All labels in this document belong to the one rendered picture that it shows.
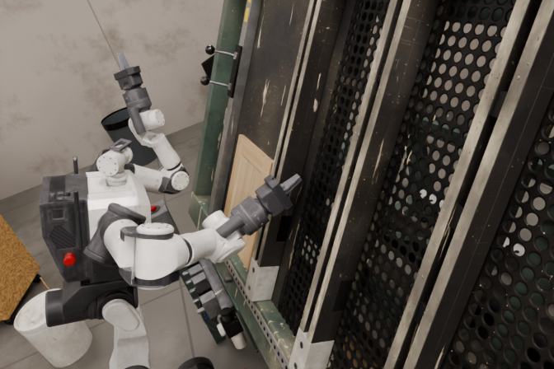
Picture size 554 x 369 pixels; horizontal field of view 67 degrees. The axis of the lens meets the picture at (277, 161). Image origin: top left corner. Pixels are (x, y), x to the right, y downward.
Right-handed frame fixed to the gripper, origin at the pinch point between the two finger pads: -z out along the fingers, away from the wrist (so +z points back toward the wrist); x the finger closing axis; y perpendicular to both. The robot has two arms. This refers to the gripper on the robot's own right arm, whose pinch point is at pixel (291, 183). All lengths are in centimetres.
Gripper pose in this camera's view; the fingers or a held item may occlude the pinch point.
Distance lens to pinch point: 116.9
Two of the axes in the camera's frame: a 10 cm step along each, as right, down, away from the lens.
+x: -4.6, -7.1, -5.3
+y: -4.1, -3.6, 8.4
